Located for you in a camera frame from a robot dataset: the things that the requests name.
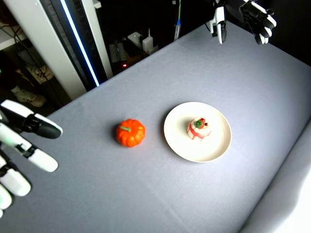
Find orange toy pumpkin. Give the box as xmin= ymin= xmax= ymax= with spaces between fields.
xmin=115 ymin=118 xmax=146 ymax=148

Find toy cake with strawberry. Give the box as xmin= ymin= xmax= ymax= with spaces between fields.
xmin=186 ymin=116 xmax=211 ymax=142

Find cream round plate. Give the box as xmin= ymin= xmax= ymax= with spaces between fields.
xmin=163 ymin=101 xmax=232 ymax=163

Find white sneaker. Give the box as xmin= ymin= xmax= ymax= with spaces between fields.
xmin=11 ymin=85 xmax=47 ymax=107
xmin=25 ymin=64 xmax=54 ymax=84

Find white shelf board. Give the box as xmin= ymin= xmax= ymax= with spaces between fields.
xmin=0 ymin=23 xmax=27 ymax=50

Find white column with blue light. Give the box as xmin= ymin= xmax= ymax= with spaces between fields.
xmin=3 ymin=0 xmax=114 ymax=100

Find black power adapter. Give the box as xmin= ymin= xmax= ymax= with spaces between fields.
xmin=108 ymin=43 xmax=128 ymax=70

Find grey table cloth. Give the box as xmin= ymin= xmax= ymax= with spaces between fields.
xmin=0 ymin=20 xmax=311 ymax=233

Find white plug adapter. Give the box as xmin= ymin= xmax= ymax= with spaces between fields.
xmin=127 ymin=32 xmax=144 ymax=48

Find white charger block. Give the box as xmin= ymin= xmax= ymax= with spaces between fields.
xmin=141 ymin=28 xmax=156 ymax=53

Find green cable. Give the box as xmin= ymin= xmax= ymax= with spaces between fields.
xmin=173 ymin=0 xmax=183 ymax=41

